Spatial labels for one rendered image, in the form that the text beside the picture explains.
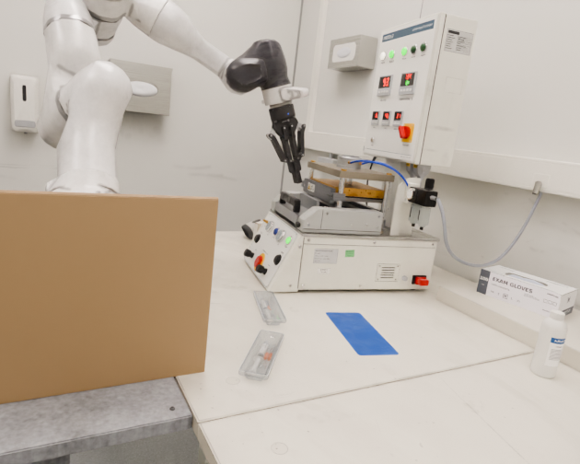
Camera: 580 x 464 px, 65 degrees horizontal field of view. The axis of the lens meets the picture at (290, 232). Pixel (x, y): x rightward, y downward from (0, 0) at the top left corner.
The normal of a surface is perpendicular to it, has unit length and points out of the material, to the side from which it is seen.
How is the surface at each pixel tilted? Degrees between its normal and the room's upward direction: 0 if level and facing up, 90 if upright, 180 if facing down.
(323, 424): 0
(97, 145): 53
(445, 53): 90
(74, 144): 57
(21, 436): 0
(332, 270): 90
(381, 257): 90
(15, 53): 90
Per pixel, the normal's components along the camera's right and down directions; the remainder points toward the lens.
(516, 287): -0.76, 0.00
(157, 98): 0.47, 0.25
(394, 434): 0.11, -0.97
